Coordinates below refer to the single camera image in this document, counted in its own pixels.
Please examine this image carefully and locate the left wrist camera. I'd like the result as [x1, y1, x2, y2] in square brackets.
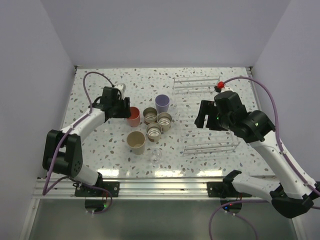
[114, 83, 126, 100]

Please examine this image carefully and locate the metal cup front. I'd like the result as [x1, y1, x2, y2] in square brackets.
[146, 122, 162, 142]

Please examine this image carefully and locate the beige plastic cup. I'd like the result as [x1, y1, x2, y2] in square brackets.
[126, 131, 146, 155]

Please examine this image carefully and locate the purple plastic cup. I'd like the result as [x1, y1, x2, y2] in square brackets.
[155, 94, 170, 114]

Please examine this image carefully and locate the red plastic cup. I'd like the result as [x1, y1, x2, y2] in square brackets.
[126, 106, 141, 127]

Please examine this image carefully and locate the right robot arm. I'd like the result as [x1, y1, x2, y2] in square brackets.
[194, 90, 320, 219]

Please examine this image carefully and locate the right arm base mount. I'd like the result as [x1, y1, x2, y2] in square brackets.
[206, 181, 243, 214]

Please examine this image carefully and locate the metal cup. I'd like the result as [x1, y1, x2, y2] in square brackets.
[142, 107, 158, 125]
[157, 112, 172, 132]
[146, 122, 162, 142]

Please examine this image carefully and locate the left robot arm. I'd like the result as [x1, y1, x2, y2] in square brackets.
[42, 83, 131, 197]

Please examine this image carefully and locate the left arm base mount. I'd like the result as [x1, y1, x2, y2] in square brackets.
[72, 181, 120, 215]

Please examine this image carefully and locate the clear glass cup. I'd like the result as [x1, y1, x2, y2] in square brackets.
[149, 148, 163, 166]

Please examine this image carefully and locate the white wire dish rack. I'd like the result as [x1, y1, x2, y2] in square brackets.
[172, 75, 241, 156]

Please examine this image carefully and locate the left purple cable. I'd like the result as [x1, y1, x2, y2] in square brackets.
[42, 71, 115, 196]

